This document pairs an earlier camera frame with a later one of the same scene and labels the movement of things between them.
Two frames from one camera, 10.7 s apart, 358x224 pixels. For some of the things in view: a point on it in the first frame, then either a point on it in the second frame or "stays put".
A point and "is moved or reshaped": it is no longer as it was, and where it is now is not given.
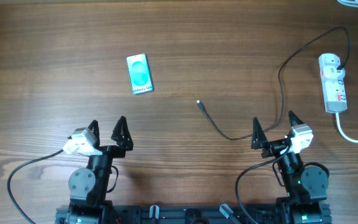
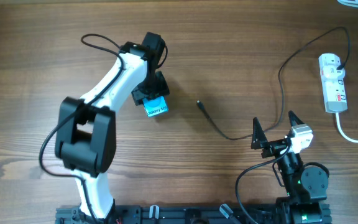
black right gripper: [273, 147] stays put
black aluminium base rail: [192, 214] stays put
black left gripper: [125, 142] to [161, 89]
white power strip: [334, 90] stays put
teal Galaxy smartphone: [139, 73] is moved or reshaped
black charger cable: [280, 68] stays put
